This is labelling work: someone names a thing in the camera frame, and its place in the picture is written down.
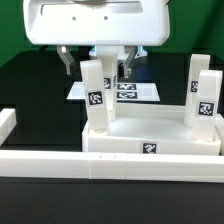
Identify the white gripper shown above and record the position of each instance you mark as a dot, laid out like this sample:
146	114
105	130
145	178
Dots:
128	23

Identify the white desk top tray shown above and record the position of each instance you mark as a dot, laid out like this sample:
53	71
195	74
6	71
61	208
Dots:
150	129

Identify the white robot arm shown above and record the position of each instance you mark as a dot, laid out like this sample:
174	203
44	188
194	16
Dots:
116	50

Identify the white left fence block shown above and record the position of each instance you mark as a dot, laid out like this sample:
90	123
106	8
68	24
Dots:
7	123

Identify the white fence block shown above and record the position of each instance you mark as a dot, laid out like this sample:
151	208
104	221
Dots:
219	123
7	123

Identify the white right fence block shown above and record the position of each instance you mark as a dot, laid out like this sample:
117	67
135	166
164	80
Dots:
219	123

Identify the white front fence bar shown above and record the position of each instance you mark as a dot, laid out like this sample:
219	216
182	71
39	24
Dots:
118	166

